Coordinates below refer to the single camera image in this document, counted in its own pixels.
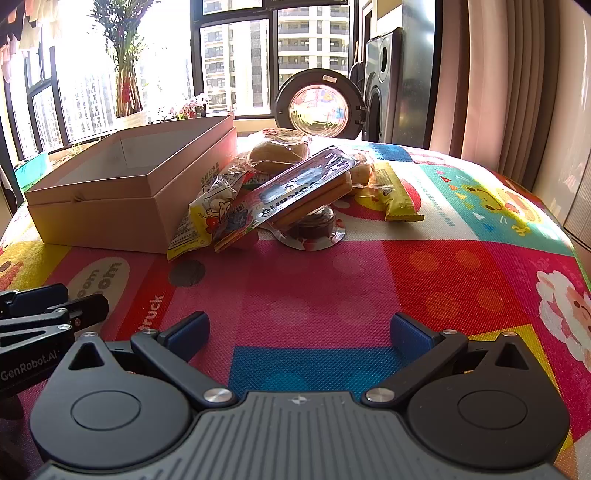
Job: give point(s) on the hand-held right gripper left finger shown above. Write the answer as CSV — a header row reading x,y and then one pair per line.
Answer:
x,y
187,338

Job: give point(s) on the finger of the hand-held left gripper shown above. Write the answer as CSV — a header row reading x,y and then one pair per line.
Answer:
x,y
32,300
83,310

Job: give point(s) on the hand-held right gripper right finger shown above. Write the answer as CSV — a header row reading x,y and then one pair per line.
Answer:
x,y
410,338

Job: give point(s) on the beige cardboard box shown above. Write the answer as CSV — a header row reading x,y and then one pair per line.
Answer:
x,y
115,207

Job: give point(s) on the yellow cartoon snack packet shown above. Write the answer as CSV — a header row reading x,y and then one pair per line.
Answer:
x,y
203,217

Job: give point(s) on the long yellow snack packet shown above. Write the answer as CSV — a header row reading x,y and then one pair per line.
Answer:
x,y
397,198

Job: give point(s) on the colourful wafer packet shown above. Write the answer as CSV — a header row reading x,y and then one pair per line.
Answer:
x,y
295,189

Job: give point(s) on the bun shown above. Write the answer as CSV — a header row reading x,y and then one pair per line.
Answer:
x,y
277,153
362,170

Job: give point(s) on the colourful cartoon play mat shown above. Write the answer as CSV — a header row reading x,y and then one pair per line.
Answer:
x,y
323,286

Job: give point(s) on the teal plastic basin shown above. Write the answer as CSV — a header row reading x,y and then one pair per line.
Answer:
x,y
32,169

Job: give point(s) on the brown pudding cup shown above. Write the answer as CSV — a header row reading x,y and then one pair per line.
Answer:
x,y
314,229

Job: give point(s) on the pink flowering potted plant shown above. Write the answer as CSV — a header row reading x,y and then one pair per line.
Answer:
x,y
191,105

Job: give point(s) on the grey washing machine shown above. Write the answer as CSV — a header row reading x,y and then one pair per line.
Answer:
x,y
383,92

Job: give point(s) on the round washing machine door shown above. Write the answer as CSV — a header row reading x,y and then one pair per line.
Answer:
x,y
318,106

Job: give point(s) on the tall green potted plant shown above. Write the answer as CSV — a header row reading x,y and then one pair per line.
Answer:
x,y
122,60

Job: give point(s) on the hanging pale cloths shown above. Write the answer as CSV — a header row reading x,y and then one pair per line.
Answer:
x,y
27,41

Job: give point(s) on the tall grey cabinet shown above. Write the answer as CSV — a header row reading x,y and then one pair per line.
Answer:
x,y
418,74

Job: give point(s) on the beige curtain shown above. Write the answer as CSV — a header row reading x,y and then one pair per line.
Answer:
x,y
508,92

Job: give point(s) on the black window frame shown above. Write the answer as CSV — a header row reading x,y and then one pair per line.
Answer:
x,y
194,60

